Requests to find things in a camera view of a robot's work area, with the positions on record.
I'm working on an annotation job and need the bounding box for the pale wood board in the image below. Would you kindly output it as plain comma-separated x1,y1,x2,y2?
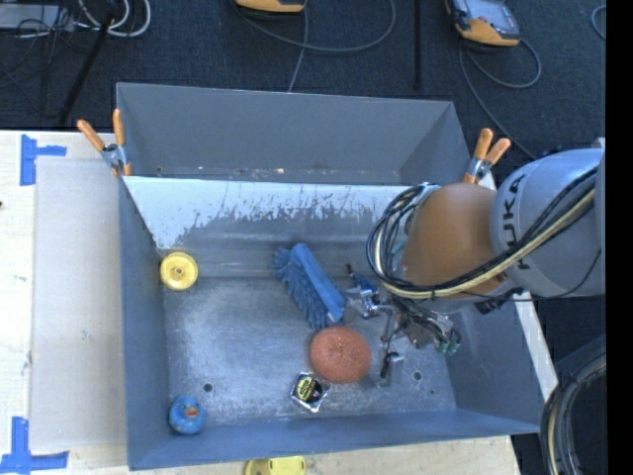
28,155,131,457

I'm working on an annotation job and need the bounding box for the black and yellow tape measure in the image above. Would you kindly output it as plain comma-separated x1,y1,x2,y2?
289,371,331,414

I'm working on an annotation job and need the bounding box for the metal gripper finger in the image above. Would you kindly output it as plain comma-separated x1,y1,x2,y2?
378,332,406,389
345,287,395,320

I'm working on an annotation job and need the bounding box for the yellow plastic wheel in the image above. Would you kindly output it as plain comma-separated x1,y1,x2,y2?
158,251,200,292

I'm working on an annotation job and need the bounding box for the blue scrubbing brush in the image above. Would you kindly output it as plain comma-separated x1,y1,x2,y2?
270,242,347,331

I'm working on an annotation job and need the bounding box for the yellow plastic disc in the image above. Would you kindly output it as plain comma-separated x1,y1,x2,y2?
242,455,308,475

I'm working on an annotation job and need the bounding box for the grey metal bin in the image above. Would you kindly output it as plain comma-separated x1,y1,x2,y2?
114,81,545,472

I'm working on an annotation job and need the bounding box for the orange round scouring pad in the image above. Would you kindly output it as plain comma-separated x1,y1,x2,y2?
309,325,373,384

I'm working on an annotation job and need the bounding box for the blue rubber duck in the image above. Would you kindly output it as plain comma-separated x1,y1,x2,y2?
167,395,208,435

